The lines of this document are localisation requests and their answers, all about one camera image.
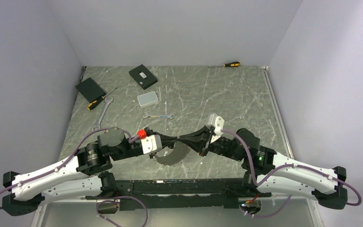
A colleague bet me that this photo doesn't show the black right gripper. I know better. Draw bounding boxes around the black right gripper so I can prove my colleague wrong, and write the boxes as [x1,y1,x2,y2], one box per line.
[179,126,244,162]

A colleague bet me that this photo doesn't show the metal oval key organizer plate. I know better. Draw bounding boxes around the metal oval key organizer plate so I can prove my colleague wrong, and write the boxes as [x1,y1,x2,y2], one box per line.
[154,142,190,166]

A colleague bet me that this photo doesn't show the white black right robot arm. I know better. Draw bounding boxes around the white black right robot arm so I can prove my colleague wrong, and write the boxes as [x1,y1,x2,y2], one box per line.
[177,126,348,210]

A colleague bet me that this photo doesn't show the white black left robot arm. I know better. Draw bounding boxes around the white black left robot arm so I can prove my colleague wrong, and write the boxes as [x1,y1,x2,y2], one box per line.
[0,127,177,216]

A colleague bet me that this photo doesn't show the small silver open-end wrench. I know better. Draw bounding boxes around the small silver open-end wrench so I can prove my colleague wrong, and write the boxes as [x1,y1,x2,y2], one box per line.
[143,113,175,119]

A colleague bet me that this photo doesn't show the translucent white plastic box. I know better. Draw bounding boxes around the translucent white plastic box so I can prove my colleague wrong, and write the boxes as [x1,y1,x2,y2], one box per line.
[137,91,159,108]

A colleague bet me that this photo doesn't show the black box with white label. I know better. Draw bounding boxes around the black box with white label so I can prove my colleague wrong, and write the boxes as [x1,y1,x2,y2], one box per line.
[129,64,158,90]

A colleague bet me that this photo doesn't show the large silver combination wrench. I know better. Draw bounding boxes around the large silver combination wrench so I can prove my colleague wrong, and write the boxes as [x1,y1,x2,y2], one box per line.
[91,96,113,131]

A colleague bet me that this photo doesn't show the yellow black screwdriver at back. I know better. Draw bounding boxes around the yellow black screwdriver at back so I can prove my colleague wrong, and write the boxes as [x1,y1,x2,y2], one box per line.
[209,61,241,68]

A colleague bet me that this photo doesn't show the yellow black screwdriver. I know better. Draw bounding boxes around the yellow black screwdriver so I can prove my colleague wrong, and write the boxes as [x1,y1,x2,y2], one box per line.
[209,61,241,68]
[87,87,117,111]

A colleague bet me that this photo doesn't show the yellow black screwdriver at left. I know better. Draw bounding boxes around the yellow black screwdriver at left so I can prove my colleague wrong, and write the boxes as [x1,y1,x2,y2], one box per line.
[87,87,117,111]

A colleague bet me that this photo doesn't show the flat black box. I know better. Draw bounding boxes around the flat black box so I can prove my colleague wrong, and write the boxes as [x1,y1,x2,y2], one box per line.
[75,78,106,103]

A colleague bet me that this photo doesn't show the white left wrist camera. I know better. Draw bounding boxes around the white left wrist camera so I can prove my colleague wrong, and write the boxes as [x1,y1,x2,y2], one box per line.
[137,130,163,154]

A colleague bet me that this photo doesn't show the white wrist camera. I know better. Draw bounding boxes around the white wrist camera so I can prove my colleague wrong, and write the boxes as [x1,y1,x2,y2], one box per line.
[206,113,225,143]
[137,130,163,154]

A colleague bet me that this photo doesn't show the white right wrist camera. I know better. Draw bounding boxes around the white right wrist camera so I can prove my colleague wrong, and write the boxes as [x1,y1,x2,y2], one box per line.
[206,113,225,143]

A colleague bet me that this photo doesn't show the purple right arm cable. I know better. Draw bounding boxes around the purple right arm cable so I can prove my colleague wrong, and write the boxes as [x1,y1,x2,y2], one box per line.
[220,128,363,219]

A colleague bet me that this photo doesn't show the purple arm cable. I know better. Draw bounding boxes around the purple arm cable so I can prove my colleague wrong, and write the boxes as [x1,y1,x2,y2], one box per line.
[220,128,363,219]
[0,127,149,227]

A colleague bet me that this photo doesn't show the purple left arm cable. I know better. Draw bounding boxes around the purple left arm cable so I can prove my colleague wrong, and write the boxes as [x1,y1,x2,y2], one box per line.
[0,127,149,227]

